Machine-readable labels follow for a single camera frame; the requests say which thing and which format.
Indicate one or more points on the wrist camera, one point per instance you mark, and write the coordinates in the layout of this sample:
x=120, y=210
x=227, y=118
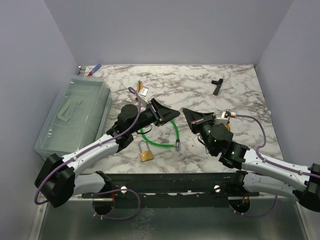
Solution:
x=225, y=117
x=144, y=91

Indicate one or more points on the clear plastic storage box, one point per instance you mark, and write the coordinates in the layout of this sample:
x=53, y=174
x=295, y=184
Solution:
x=77, y=118

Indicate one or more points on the green cable lock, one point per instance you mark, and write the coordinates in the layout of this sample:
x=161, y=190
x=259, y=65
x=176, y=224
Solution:
x=164, y=143

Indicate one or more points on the yellow utility knife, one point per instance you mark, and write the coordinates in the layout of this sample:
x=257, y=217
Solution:
x=139, y=86

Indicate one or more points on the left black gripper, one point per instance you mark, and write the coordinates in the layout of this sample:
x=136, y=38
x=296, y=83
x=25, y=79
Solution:
x=161, y=114

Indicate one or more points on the black T-shaped tool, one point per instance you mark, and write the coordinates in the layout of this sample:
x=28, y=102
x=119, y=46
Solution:
x=218, y=84

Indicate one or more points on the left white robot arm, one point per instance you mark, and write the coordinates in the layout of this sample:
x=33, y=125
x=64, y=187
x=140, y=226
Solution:
x=61, y=177

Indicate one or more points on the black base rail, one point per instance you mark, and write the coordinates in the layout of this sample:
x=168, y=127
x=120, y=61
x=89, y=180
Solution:
x=181, y=190

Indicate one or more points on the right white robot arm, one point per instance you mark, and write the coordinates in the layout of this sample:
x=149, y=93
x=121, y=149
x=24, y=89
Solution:
x=258, y=173

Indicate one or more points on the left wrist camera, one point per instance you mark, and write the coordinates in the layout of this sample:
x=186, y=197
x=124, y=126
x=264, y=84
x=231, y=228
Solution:
x=144, y=91

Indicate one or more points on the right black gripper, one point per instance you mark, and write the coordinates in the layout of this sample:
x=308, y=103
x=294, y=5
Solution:
x=195, y=119

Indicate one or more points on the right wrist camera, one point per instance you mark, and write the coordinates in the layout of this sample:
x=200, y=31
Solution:
x=225, y=117

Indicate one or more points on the brass padlock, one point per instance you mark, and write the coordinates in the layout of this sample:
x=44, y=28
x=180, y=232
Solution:
x=145, y=155

